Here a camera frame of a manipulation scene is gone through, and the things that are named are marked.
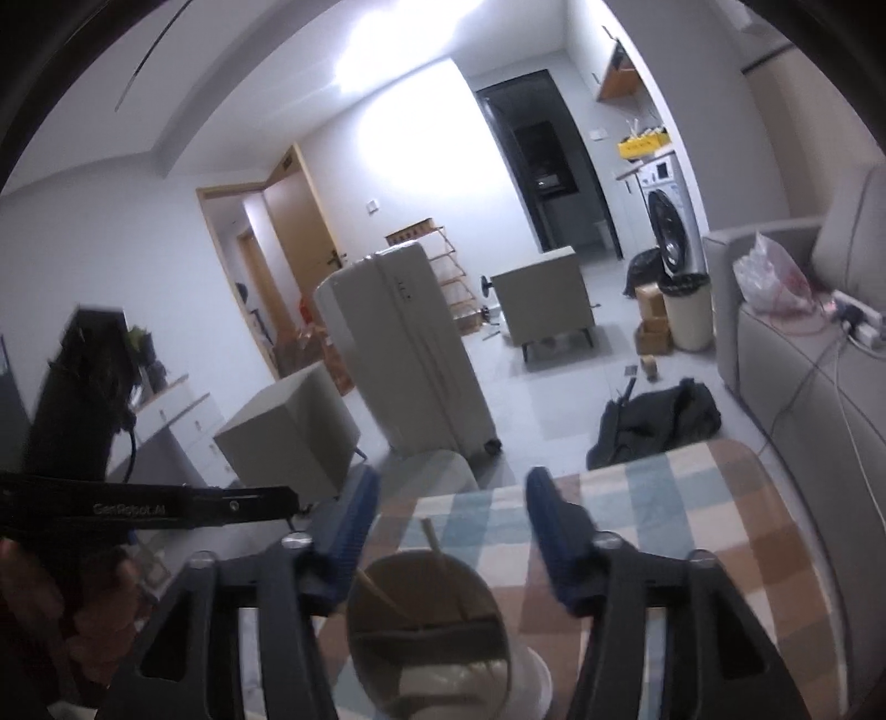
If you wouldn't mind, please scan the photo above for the white plastic bag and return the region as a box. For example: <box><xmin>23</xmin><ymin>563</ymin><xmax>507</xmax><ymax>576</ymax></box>
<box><xmin>733</xmin><ymin>233</ymin><xmax>816</xmax><ymax>316</ymax></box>

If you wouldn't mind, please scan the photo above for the black garbage bag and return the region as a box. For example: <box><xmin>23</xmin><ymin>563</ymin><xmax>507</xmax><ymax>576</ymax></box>
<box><xmin>623</xmin><ymin>248</ymin><xmax>665</xmax><ymax>299</ymax></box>

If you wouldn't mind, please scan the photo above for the grey cube side table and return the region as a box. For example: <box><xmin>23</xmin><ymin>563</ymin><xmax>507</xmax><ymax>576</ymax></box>
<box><xmin>215</xmin><ymin>363</ymin><xmax>360</xmax><ymax>504</ymax></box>

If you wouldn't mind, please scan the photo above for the checkered tablecloth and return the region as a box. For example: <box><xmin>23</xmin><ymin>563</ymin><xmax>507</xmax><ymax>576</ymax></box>
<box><xmin>318</xmin><ymin>441</ymin><xmax>847</xmax><ymax>718</ymax></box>

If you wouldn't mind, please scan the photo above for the black glass door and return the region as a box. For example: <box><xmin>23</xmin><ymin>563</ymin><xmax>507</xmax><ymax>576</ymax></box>
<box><xmin>476</xmin><ymin>69</ymin><xmax>623</xmax><ymax>258</ymax></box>

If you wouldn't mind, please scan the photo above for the white drawer dresser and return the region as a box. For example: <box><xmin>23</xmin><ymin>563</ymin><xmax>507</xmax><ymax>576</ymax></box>
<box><xmin>131</xmin><ymin>375</ymin><xmax>236</xmax><ymax>487</ymax></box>

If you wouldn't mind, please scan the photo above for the cream trash bin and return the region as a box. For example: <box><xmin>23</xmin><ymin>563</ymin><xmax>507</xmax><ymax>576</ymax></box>
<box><xmin>658</xmin><ymin>273</ymin><xmax>715</xmax><ymax>352</ymax></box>

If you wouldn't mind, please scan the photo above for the wooden chopstick in holder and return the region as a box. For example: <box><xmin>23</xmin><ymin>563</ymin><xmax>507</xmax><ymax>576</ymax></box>
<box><xmin>420</xmin><ymin>517</ymin><xmax>477</xmax><ymax>623</ymax></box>

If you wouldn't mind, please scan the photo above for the cardboard box on floor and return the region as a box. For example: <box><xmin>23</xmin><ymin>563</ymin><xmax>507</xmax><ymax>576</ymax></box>
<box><xmin>633</xmin><ymin>284</ymin><xmax>673</xmax><ymax>356</ymax></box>

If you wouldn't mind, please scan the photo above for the white washing machine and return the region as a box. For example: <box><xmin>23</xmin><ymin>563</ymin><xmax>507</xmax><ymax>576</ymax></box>
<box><xmin>637</xmin><ymin>155</ymin><xmax>707</xmax><ymax>276</ymax></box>

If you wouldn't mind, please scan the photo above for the white cylindrical utensil holder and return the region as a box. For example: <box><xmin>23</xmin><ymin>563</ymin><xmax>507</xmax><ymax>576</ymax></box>
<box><xmin>346</xmin><ymin>549</ymin><xmax>553</xmax><ymax>718</ymax></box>

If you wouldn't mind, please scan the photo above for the wooden door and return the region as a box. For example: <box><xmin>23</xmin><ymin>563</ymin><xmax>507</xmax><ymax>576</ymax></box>
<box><xmin>263</xmin><ymin>144</ymin><xmax>344</xmax><ymax>324</ymax></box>

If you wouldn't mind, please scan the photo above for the person's left hand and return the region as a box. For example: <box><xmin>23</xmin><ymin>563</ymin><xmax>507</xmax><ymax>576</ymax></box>
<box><xmin>2</xmin><ymin>538</ymin><xmax>141</xmax><ymax>718</ymax></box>

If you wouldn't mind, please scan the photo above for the white power strip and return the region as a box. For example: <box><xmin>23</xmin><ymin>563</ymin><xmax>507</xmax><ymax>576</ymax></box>
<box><xmin>832</xmin><ymin>290</ymin><xmax>884</xmax><ymax>349</ymax></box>

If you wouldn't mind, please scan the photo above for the grey fabric sofa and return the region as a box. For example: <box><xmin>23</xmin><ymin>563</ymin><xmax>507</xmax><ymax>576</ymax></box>
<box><xmin>701</xmin><ymin>162</ymin><xmax>886</xmax><ymax>542</ymax></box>

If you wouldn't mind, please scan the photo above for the black backpack on floor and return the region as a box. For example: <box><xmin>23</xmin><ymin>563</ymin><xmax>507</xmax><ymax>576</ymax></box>
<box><xmin>586</xmin><ymin>378</ymin><xmax>722</xmax><ymax>471</ymax></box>

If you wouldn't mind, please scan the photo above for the yellow crate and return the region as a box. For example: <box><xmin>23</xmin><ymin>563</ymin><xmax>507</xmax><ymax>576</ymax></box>
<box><xmin>617</xmin><ymin>131</ymin><xmax>671</xmax><ymax>161</ymax></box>

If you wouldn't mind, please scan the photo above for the wooden shelf rack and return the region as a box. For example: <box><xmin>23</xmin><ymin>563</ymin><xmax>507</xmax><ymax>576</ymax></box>
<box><xmin>386</xmin><ymin>218</ymin><xmax>482</xmax><ymax>335</ymax></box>

